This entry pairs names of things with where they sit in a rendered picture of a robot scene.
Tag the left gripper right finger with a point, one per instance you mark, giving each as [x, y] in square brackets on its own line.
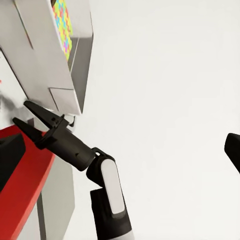
[232, 149]

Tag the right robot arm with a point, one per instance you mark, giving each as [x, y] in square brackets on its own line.
[111, 216]

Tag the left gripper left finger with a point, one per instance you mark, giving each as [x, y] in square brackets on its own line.
[12, 149]

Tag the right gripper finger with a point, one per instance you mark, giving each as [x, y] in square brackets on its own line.
[34, 134]
[47, 118]

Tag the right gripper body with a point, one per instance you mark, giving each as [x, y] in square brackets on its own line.
[61, 142]

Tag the desk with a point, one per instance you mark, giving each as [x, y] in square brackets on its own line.
[55, 205]

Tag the jigsaw puzzle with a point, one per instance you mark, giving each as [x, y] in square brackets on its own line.
[64, 26]

